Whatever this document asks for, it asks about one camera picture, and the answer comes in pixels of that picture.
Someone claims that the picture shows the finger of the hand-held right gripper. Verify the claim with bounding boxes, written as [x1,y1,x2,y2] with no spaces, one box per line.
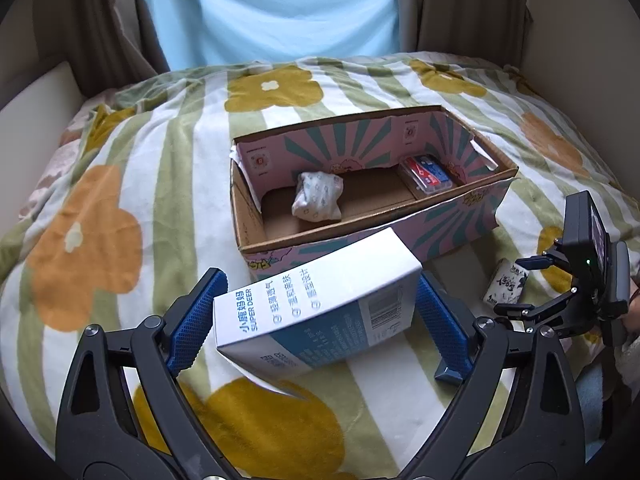
[492,287,601,338]
[514,240,583,286]

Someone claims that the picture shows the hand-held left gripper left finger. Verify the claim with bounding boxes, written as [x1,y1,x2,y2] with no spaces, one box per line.
[55,267,241,480]

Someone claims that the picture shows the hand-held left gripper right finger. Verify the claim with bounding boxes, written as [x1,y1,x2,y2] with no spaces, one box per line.
[395,270,587,480]

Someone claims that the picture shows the pink patterned cardboard box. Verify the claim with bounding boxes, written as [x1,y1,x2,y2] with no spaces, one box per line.
[229,104,519,283]

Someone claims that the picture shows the white and blue carton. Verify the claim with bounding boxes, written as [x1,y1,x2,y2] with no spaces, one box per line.
[212,227,423,381]

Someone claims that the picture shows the small white black-print packet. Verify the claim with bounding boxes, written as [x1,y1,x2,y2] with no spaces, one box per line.
[482,257,531,306]

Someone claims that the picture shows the person's light blue clothing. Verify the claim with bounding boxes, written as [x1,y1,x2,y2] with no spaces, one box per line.
[572,330,640,461]

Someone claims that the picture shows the floral striped blanket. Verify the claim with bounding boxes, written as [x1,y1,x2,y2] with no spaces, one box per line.
[0,52,640,480]

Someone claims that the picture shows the red playing card case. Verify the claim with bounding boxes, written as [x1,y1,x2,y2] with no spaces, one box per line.
[398,155,457,198]

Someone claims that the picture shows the white patterned tissue pack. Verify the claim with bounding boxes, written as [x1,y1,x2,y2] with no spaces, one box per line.
[291,171,343,222]

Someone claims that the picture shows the cream bed board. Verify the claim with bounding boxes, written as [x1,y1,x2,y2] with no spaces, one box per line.
[0,60,87,241]

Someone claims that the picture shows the brown curtain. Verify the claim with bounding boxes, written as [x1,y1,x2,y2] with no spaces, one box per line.
[30,0,173,98]
[397,0,533,68]

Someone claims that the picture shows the light blue sheer curtain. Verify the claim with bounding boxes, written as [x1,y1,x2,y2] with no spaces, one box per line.
[140,0,401,72]

